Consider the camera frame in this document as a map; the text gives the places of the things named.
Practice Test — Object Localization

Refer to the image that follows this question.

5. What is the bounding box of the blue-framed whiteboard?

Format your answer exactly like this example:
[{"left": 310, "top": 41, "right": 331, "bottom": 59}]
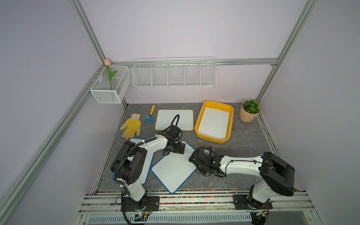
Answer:
[
  {"left": 111, "top": 137, "right": 156, "bottom": 185},
  {"left": 151, "top": 141, "right": 197, "bottom": 194}
]

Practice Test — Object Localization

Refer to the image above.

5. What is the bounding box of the yellow-framed whiteboard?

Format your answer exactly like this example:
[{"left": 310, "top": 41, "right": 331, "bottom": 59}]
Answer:
[
  {"left": 155, "top": 110, "right": 194, "bottom": 131},
  {"left": 198, "top": 107, "right": 230, "bottom": 140}
]

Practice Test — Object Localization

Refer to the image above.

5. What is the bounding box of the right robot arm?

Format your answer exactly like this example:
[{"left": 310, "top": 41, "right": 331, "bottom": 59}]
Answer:
[{"left": 188, "top": 147, "right": 295, "bottom": 209}]

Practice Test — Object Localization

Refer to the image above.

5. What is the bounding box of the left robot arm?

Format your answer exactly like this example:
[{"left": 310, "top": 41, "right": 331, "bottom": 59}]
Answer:
[{"left": 110, "top": 125, "right": 185, "bottom": 203}]

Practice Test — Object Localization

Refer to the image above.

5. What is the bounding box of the yellow-framed whiteboard back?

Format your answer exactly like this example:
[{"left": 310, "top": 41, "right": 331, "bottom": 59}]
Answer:
[{"left": 155, "top": 110, "right": 194, "bottom": 131}]

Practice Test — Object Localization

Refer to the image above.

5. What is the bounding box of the yellow plastic storage box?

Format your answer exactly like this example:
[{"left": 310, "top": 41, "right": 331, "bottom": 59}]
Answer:
[{"left": 195, "top": 101, "right": 234, "bottom": 143}]

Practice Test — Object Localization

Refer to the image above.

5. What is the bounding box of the yellow work glove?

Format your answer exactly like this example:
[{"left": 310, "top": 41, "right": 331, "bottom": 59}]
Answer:
[{"left": 120, "top": 113, "right": 141, "bottom": 139}]

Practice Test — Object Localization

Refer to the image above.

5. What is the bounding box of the potted green plant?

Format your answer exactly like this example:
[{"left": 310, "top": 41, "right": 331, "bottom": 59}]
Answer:
[{"left": 239, "top": 99, "right": 261, "bottom": 123}]

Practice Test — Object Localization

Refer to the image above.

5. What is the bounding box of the white mesh corner basket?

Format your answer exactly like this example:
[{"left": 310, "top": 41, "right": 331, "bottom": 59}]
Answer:
[{"left": 90, "top": 66, "right": 131, "bottom": 104}]

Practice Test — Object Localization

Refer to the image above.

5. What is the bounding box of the artificial pink tulip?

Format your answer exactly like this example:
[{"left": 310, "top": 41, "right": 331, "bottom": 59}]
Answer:
[{"left": 104, "top": 59, "right": 117, "bottom": 90}]

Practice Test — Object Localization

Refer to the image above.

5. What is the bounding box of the black corrugated cable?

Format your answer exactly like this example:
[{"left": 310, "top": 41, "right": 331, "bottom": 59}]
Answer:
[{"left": 161, "top": 114, "right": 181, "bottom": 133}]

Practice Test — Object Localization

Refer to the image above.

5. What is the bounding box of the blue garden fork yellow handle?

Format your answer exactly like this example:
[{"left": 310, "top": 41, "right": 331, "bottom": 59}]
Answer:
[{"left": 143, "top": 105, "right": 156, "bottom": 125}]

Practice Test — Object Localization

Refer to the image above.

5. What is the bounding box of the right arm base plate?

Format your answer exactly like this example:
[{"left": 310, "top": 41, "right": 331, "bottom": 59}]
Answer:
[{"left": 233, "top": 194, "right": 273, "bottom": 211}]

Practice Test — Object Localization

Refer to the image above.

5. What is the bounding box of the white wire wall shelf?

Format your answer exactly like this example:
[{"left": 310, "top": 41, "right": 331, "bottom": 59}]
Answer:
[{"left": 132, "top": 57, "right": 218, "bottom": 88}]

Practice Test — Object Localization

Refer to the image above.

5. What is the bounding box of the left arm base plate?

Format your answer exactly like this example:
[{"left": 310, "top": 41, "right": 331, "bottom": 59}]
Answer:
[{"left": 121, "top": 196, "right": 160, "bottom": 212}]

